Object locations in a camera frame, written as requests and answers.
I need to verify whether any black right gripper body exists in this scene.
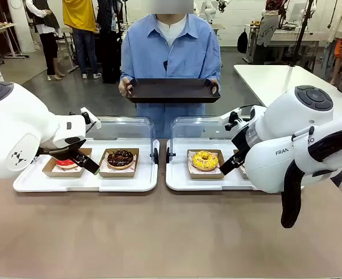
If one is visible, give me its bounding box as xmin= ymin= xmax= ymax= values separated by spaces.
xmin=231 ymin=124 xmax=252 ymax=159

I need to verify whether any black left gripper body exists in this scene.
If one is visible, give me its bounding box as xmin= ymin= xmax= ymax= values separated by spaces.
xmin=38 ymin=138 xmax=87 ymax=160

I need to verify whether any red glazed donut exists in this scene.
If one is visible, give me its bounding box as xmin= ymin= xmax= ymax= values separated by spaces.
xmin=55 ymin=156 xmax=79 ymax=170

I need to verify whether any cardboard tray of red donut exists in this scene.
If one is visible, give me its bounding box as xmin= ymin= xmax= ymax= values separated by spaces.
xmin=42 ymin=148 xmax=93 ymax=178

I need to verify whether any cardboard tray of chocolate donut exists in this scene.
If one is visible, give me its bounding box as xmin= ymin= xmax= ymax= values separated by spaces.
xmin=97 ymin=148 xmax=140 ymax=178

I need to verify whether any chocolate sprinkled donut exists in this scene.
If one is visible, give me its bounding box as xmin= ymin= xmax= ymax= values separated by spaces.
xmin=106 ymin=149 xmax=135 ymax=170

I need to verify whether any dark brown serving tray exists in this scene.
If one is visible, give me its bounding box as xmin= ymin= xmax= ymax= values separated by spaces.
xmin=125 ymin=77 xmax=222 ymax=105

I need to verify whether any person's right forearm blue sleeve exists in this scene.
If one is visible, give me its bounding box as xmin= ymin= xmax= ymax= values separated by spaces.
xmin=120 ymin=61 xmax=137 ymax=81

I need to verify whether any person's left forearm blue sleeve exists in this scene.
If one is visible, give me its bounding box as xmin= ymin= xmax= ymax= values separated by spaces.
xmin=208 ymin=61 xmax=222 ymax=83

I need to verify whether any cardboard tray of purple donut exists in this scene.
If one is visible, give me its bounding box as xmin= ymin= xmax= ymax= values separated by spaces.
xmin=233 ymin=149 xmax=250 ymax=180

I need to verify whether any cardboard tray of yellow donut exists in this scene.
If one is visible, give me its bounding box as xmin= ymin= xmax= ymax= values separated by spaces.
xmin=187 ymin=149 xmax=227 ymax=180

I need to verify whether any yellow sprinkled donut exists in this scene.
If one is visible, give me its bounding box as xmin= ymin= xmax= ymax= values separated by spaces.
xmin=191 ymin=149 xmax=219 ymax=171

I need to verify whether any person in blue shirt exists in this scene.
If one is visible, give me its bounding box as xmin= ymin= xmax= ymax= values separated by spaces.
xmin=120 ymin=13 xmax=222 ymax=139

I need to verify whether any person in white shirt vest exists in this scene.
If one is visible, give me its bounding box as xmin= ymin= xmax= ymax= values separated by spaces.
xmin=25 ymin=0 xmax=66 ymax=82

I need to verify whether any person in dark clothes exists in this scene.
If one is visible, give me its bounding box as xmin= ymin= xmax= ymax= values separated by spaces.
xmin=96 ymin=0 xmax=126 ymax=85

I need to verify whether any person in yellow hoodie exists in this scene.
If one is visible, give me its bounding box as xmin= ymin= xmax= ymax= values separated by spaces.
xmin=62 ymin=0 xmax=102 ymax=80

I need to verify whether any person's left hand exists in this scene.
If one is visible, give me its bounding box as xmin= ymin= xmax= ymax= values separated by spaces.
xmin=209 ymin=77 xmax=221 ymax=95

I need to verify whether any person's right hand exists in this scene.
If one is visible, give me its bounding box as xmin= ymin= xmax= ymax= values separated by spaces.
xmin=118 ymin=76 xmax=135 ymax=96

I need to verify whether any white display tray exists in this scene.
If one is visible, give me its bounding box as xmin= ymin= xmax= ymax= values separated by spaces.
xmin=13 ymin=138 xmax=160 ymax=193
xmin=165 ymin=138 xmax=261 ymax=192

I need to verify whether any clear plastic display lid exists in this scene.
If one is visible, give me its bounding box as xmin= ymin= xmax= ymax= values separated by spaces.
xmin=85 ymin=116 xmax=159 ymax=165
xmin=166 ymin=116 xmax=249 ymax=164

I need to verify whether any white side table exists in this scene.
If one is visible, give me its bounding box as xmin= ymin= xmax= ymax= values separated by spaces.
xmin=233 ymin=64 xmax=342 ymax=110

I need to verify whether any black hanging bag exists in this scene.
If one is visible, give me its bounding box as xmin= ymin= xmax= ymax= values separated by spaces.
xmin=237 ymin=28 xmax=249 ymax=54

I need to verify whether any long grey background workbench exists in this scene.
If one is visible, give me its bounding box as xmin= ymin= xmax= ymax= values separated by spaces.
xmin=244 ymin=22 xmax=329 ymax=64

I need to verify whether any black stand pole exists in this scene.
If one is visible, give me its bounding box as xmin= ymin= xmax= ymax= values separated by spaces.
xmin=288 ymin=0 xmax=316 ymax=67

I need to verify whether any white round column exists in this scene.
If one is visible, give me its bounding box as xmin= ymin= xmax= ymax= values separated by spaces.
xmin=8 ymin=0 xmax=37 ymax=53

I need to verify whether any mannequin with orange shirt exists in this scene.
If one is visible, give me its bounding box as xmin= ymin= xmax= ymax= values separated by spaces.
xmin=322 ymin=0 xmax=342 ymax=85

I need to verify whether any red floral garment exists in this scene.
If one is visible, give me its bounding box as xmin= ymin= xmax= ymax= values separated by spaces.
xmin=265 ymin=0 xmax=288 ymax=17

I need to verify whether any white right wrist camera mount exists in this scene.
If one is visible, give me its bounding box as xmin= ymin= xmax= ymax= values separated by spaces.
xmin=218 ymin=105 xmax=259 ymax=132

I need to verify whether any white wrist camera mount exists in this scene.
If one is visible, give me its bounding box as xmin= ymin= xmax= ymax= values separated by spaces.
xmin=218 ymin=105 xmax=259 ymax=132
xmin=69 ymin=106 xmax=102 ymax=131

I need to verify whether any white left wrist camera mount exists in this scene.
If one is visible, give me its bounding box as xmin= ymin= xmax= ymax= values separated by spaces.
xmin=69 ymin=106 xmax=102 ymax=131

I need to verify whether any black cable sleeve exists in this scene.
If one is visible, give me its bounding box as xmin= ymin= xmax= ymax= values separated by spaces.
xmin=280 ymin=123 xmax=342 ymax=229

